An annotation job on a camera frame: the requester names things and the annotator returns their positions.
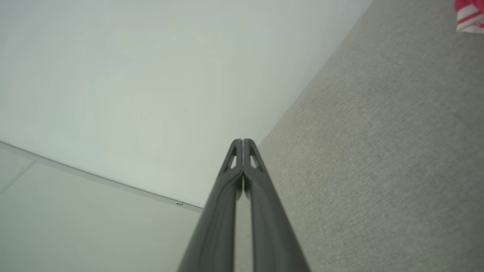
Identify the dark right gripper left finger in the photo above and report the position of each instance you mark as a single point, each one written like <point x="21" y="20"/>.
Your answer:
<point x="217" y="226"/>

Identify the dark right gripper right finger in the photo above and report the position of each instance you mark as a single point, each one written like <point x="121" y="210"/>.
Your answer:
<point x="270" y="226"/>

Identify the red and white garment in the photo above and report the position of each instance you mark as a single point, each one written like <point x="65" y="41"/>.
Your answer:
<point x="470" y="15"/>

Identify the grey fabric sofa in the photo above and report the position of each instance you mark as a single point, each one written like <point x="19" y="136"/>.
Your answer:
<point x="378" y="158"/>

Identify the white wall baseboard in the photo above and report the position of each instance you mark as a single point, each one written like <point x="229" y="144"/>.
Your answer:
<point x="94" y="178"/>

